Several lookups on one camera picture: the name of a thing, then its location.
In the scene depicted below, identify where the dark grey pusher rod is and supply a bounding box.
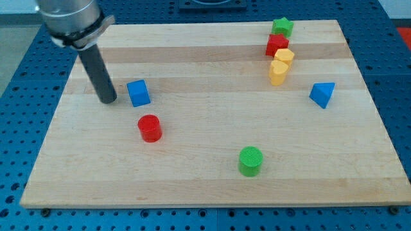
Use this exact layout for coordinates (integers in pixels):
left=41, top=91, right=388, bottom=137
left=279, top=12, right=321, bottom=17
left=78, top=44, right=117, bottom=104

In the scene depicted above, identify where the blue cube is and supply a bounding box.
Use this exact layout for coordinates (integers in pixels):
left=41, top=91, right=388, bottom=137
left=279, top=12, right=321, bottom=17
left=127, top=80, right=151, bottom=107

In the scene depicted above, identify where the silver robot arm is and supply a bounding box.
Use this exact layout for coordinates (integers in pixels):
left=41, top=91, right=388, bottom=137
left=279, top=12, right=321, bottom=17
left=36, top=0, right=117, bottom=104

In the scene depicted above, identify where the yellow heart block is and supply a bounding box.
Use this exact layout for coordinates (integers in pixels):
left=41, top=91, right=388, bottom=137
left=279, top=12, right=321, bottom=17
left=268, top=60, right=289, bottom=86

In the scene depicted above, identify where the red cylinder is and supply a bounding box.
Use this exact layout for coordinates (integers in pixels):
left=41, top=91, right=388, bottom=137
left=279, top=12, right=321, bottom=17
left=137, top=114, right=162, bottom=142

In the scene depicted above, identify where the wooden board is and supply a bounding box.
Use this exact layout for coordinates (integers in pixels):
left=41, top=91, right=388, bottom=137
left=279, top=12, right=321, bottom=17
left=21, top=20, right=410, bottom=209

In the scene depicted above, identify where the red star block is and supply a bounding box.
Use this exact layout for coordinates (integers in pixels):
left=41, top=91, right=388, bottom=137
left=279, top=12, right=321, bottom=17
left=265, top=34, right=289, bottom=56

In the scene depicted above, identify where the green cylinder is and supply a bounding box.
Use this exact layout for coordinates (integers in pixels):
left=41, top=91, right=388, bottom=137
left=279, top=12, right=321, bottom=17
left=238, top=146, right=263, bottom=177

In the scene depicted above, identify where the green star block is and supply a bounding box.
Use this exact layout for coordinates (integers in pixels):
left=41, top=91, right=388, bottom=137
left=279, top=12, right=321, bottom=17
left=271, top=17, right=294, bottom=38

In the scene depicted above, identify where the yellow hexagon block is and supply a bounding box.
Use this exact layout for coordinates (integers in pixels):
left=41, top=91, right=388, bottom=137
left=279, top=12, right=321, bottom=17
left=274, top=48, right=295, bottom=66

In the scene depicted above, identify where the blue triangular prism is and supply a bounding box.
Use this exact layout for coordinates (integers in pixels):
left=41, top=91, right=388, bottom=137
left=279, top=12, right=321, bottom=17
left=309, top=82, right=335, bottom=109

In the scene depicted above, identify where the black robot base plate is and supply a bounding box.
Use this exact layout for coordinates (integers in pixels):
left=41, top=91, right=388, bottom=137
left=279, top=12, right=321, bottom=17
left=177, top=0, right=248, bottom=10

